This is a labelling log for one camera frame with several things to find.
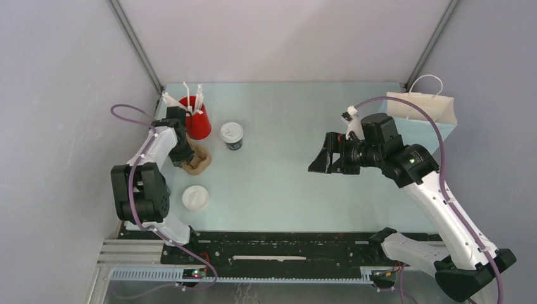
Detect white lid stack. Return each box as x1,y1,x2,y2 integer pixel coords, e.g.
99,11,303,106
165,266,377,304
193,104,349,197
182,185,210,212

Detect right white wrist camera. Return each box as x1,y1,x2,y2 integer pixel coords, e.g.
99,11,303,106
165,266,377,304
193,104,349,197
341,106,365,140

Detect brown cardboard tray stack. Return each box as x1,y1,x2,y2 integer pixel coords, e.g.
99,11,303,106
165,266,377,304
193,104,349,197
180,141,212,175

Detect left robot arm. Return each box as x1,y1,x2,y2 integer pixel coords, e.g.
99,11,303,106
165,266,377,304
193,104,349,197
111,106,200,264

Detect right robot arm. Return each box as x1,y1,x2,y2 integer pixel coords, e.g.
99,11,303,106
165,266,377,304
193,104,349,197
308,113,516,303

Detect red cup holder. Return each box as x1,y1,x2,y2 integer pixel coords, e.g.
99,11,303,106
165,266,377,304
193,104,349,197
186,103,212,140

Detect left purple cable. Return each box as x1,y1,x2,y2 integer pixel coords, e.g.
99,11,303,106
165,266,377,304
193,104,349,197
110,104,219,301

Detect purple cable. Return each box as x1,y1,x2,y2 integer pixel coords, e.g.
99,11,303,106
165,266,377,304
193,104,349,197
110,104,219,301
354,96,504,304

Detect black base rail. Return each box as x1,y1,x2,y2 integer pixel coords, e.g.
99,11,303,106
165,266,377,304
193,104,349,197
98,229,400,284

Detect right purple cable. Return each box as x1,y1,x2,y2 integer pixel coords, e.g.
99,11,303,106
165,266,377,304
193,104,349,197
354,96,504,304

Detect white paper bag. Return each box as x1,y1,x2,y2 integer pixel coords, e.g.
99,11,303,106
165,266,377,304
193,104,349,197
386,74,458,125

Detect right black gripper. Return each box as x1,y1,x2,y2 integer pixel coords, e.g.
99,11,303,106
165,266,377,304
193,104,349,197
308,131,382,175

